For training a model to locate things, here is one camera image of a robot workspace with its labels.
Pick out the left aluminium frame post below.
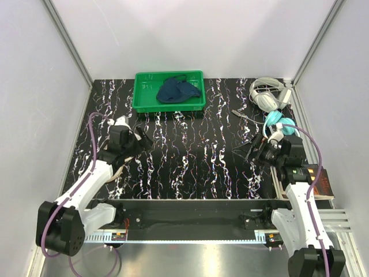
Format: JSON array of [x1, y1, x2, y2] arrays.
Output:
[[41, 0, 93, 88]]

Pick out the dark blue bra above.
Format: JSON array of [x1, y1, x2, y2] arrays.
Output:
[[156, 74, 201, 104]]

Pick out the teal cat ear headphones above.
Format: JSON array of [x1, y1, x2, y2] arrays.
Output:
[[262, 110, 300, 137]]

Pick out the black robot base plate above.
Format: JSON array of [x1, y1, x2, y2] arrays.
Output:
[[107, 199, 291, 244]]

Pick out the dark orange book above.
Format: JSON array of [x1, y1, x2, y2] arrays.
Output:
[[270, 164, 334, 200]]

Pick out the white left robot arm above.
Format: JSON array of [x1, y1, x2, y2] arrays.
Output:
[[35, 123, 153, 256]]

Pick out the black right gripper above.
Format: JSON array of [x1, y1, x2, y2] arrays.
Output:
[[232, 133, 285, 168]]

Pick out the right aluminium frame post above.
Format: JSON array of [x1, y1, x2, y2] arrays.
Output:
[[291, 0, 346, 86]]

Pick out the green plastic tray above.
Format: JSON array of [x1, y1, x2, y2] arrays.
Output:
[[132, 70, 206, 113]]

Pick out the white grey headphones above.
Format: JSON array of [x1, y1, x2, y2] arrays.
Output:
[[249, 77, 292, 113]]

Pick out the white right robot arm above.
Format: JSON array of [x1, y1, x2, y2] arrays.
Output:
[[232, 133, 346, 276]]

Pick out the aluminium frame post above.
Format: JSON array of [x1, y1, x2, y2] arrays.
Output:
[[291, 0, 346, 86], [41, 0, 93, 88]]

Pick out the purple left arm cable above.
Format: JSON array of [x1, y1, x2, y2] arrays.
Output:
[[40, 112, 122, 277]]

